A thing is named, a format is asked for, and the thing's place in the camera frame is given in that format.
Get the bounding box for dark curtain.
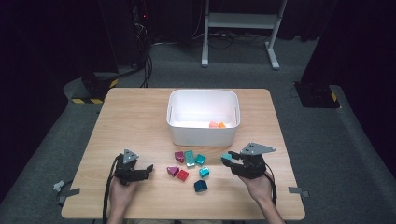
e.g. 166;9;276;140
0;0;120;200
300;0;396;178

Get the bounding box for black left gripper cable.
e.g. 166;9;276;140
102;154;120;224

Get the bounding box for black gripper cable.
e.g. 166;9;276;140
264;162;278;206
102;154;120;224

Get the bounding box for black cable bundle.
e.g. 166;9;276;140
130;0;154;89

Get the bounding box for white plastic box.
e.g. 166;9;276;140
166;89;241;147

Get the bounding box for dark blue block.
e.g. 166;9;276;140
193;179;208;193

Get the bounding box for black floor cables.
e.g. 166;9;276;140
152;29;272;50

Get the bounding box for person's left hand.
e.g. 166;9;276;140
108;177;139;216

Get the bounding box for grey tape strip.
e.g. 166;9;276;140
288;186;310;198
56;187;81;205

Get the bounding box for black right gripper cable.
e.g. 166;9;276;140
264;162;278;206

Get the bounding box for green rectangular block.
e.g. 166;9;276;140
184;149;196;168

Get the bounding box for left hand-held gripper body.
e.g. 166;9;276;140
114;148;141;187

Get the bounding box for white metal stand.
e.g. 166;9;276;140
201;0;289;71

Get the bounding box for yellow black hazard tape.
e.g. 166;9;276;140
72;98;104;105

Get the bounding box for person's right hand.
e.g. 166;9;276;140
238;172;274;203

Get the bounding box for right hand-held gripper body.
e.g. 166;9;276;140
232;142;276;180

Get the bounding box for black stand base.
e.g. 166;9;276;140
81;72;120;101
293;81;341;109

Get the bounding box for red block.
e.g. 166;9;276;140
176;169;190;182

